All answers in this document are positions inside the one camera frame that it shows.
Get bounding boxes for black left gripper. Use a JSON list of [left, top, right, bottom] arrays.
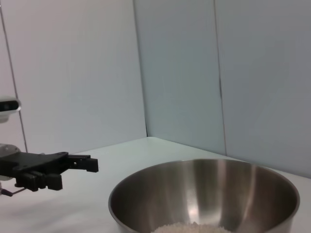
[[0, 151, 99, 192]]

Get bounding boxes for stainless steel mixing bowl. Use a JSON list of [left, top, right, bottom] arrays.
[[108, 159, 301, 233]]

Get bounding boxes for white rice grains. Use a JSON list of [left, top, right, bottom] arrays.
[[150, 221, 234, 233]]

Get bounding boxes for left gripper cable with plug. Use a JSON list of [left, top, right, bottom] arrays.
[[0, 186, 25, 198]]

